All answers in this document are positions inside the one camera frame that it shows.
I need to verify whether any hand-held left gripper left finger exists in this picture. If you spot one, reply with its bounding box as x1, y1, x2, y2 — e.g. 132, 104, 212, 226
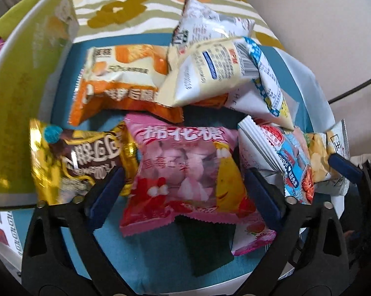
21, 166, 127, 296

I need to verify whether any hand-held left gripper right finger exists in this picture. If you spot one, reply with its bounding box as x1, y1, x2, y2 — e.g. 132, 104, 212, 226
243, 167, 351, 296

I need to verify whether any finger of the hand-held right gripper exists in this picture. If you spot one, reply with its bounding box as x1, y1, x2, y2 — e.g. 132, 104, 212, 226
328, 153, 371, 192

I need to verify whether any yellow chips packet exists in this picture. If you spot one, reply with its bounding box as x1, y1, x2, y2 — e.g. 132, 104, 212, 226
303, 119, 351, 196

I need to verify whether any gold and brown snack packet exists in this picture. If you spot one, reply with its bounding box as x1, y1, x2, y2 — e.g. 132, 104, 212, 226
29, 119, 139, 205

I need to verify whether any pink marshmallow packet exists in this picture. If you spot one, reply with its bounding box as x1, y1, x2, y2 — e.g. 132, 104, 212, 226
119, 112, 257, 238

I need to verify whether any green cardboard box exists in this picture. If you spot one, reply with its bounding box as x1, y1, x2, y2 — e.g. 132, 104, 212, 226
0, 0, 81, 210

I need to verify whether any white and silver snack packet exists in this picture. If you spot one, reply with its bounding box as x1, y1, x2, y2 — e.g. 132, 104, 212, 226
168, 0, 256, 57

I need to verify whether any red white blue snack packet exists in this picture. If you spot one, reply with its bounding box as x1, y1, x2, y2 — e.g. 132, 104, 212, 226
237, 115, 315, 205

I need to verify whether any small pink strawberry packet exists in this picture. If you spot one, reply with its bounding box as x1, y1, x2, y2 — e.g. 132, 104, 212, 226
230, 219, 277, 256

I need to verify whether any blue cloth with white border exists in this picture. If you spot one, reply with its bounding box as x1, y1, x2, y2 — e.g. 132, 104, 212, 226
46, 32, 337, 287

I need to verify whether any dark green snack packet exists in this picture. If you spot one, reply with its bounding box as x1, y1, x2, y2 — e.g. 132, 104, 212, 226
175, 214, 235, 278

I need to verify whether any white blue-checkered snack packet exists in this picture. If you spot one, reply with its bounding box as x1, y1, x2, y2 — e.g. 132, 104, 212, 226
225, 37, 297, 130

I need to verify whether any orange snack packet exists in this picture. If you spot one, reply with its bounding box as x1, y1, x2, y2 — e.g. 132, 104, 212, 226
67, 44, 229, 127

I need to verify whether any white box with red print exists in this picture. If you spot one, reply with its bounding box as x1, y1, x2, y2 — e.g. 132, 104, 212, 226
0, 211, 28, 259

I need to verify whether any cream snack packet with barcode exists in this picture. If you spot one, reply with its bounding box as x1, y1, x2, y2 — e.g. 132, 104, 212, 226
156, 36, 261, 108

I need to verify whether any beige cushion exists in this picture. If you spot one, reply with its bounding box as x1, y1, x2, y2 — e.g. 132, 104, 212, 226
241, 0, 371, 158

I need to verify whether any black cable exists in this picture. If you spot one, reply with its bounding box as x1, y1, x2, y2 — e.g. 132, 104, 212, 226
327, 71, 371, 104

